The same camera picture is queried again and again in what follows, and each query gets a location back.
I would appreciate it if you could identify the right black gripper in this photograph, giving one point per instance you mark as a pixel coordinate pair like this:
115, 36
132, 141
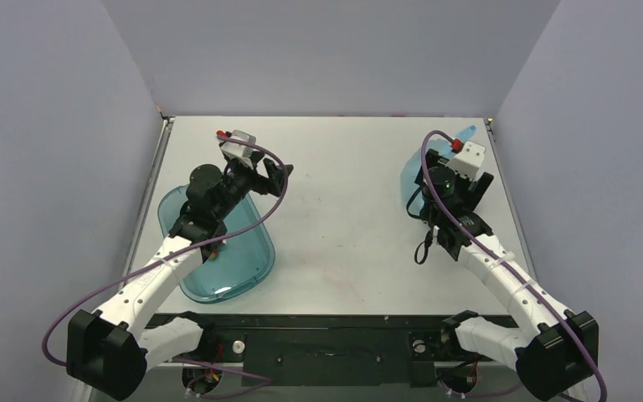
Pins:
482, 181

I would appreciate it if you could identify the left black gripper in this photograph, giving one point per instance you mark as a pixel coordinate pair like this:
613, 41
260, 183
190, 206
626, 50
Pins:
272, 184

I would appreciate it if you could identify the light blue plastic bag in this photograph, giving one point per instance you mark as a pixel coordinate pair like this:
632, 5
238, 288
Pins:
410, 171

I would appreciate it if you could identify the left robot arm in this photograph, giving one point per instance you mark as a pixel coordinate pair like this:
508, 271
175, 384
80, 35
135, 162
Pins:
111, 349

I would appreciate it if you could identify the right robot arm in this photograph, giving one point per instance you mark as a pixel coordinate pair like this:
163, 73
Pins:
552, 348

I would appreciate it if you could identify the teal transparent plastic tray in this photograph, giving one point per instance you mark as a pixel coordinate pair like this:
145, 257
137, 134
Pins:
241, 263

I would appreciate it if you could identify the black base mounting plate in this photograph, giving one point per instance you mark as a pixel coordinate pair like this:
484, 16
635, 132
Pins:
336, 350

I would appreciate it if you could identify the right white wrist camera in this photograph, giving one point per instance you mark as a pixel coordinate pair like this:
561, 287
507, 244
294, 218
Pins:
467, 163

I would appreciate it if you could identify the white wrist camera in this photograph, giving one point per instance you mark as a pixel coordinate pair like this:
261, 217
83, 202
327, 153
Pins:
238, 148
467, 163

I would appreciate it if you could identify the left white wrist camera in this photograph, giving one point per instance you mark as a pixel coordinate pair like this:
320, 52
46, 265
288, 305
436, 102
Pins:
238, 148

